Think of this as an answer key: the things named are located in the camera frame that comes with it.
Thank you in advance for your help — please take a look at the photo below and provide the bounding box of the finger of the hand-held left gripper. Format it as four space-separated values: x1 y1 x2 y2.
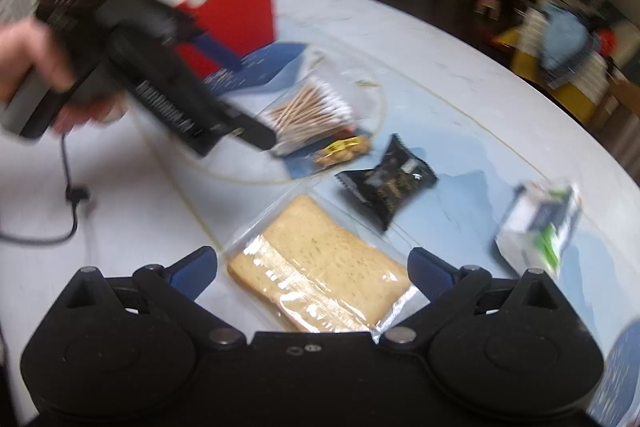
234 116 279 154
196 31 247 74

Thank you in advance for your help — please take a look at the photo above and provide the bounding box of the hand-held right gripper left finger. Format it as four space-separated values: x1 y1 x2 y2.
65 246 247 353

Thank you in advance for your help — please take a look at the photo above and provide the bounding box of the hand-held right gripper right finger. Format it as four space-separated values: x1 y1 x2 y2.
377 247 558 354

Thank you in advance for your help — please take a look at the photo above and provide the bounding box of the red cardboard box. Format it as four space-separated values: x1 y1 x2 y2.
135 0 276 80

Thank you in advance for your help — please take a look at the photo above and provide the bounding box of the bag of cotton swabs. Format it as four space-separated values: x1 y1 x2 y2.
250 52 361 158

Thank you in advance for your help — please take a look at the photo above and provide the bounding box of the peanut snack packet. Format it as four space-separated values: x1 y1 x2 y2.
312 134 373 170

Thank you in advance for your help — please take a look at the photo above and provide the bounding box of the black snack packet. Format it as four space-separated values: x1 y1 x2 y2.
335 134 438 233

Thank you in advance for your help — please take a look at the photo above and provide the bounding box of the bagged bread slice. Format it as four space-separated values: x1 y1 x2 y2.
222 194 418 335

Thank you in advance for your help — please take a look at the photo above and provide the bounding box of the green white tissue pack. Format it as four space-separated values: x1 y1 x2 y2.
494 181 583 280

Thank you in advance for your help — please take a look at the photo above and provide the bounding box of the person's left hand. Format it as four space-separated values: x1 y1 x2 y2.
0 17 126 132

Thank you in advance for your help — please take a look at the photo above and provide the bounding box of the sofa with yellow cover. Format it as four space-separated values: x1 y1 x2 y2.
495 0 640 128

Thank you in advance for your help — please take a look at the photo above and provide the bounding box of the pink stool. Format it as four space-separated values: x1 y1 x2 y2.
475 0 506 20

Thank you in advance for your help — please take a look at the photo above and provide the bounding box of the pile of clothes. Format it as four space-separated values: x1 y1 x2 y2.
540 4 601 78

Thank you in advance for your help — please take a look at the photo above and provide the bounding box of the black cable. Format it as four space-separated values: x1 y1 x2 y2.
0 132 93 243

